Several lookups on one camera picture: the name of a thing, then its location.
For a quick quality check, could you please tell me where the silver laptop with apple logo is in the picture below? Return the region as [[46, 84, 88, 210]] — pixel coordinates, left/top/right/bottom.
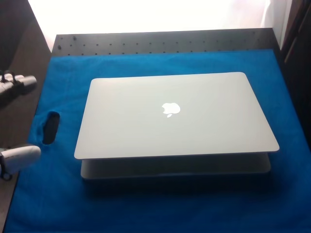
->
[[73, 71, 280, 182]]

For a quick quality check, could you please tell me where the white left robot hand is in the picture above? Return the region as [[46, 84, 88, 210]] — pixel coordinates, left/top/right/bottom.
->
[[0, 70, 41, 182]]

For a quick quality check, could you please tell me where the blue cloth with hole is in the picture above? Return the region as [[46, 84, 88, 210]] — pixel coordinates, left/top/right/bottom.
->
[[3, 49, 311, 233]]

